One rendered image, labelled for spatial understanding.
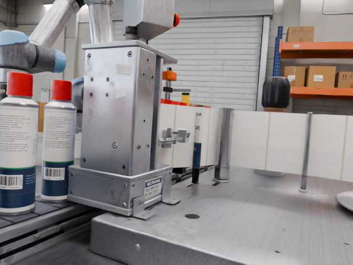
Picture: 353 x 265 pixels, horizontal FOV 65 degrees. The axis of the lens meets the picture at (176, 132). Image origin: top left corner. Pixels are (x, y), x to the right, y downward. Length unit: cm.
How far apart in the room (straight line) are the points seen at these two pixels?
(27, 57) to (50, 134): 48
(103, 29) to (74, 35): 564
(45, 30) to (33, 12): 651
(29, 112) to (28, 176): 9
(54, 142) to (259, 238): 35
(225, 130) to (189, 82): 470
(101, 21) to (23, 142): 77
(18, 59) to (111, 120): 54
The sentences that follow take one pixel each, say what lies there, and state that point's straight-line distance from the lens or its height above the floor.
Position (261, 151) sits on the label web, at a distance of 73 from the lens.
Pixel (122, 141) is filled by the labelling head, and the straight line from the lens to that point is 43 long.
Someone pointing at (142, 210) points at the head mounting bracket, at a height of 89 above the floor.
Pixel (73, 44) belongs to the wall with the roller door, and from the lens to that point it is 673.
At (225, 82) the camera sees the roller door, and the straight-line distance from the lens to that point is 527.
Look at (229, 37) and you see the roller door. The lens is 545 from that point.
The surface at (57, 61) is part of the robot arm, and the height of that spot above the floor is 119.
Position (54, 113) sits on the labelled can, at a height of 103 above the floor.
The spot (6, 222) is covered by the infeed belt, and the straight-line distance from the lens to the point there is 45.
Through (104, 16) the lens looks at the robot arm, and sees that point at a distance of 115.
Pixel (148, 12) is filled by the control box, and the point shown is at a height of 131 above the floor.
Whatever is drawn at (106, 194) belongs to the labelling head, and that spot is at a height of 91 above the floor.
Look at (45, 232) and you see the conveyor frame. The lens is 47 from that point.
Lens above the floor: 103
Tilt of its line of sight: 3 degrees down
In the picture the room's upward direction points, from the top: 4 degrees clockwise
